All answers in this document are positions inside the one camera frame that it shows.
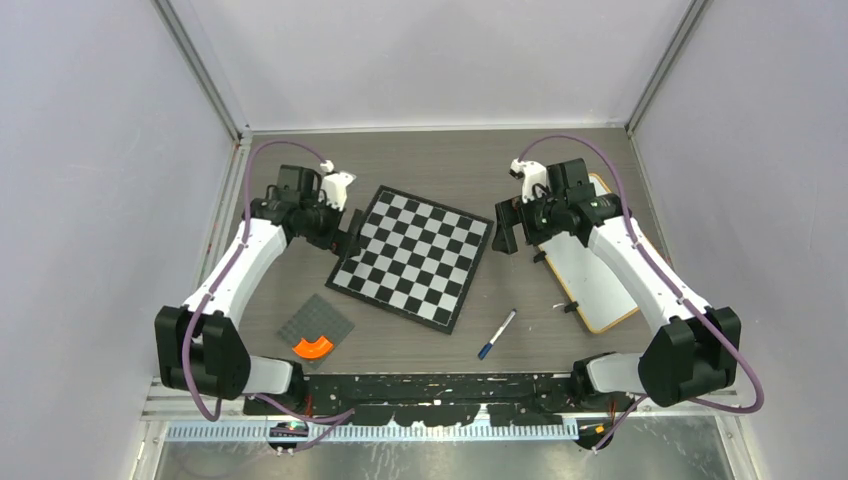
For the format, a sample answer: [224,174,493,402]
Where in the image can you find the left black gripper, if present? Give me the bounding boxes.
[300,190,365,259]

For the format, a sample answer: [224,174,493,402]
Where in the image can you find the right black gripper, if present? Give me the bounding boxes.
[494,185,568,253]

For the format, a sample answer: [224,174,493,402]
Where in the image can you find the black white chessboard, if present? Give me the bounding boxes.
[325,185,494,335]

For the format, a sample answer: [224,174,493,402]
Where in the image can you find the yellow framed whiteboard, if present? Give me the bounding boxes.
[533,172,664,335]

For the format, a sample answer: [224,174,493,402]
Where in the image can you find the blue capped whiteboard marker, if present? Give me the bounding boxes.
[477,308,518,360]

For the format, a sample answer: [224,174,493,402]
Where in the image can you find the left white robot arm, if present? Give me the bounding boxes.
[154,162,363,414]

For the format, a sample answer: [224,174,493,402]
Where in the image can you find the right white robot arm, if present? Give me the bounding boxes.
[492,159,741,411]

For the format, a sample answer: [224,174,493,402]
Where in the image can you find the grey studded baseplate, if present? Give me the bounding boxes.
[277,294,355,370]

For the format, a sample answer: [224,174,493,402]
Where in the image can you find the orange curved block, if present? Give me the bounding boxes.
[292,335,335,361]

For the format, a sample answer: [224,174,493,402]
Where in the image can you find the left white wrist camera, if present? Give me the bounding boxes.
[319,160,357,211]

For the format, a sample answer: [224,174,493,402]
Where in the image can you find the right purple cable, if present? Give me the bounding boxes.
[517,135,765,454]

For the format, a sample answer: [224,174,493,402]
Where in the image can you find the purple cable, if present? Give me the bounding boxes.
[182,139,356,453]
[517,135,765,454]

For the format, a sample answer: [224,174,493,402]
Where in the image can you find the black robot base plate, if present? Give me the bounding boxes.
[242,372,637,429]

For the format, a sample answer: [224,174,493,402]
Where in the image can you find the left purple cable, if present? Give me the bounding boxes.
[182,139,356,453]

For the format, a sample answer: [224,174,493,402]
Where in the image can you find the white slotted cable duct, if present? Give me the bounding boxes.
[165,419,579,443]

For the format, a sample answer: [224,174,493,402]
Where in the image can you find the aluminium frame rail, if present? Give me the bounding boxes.
[151,130,254,422]

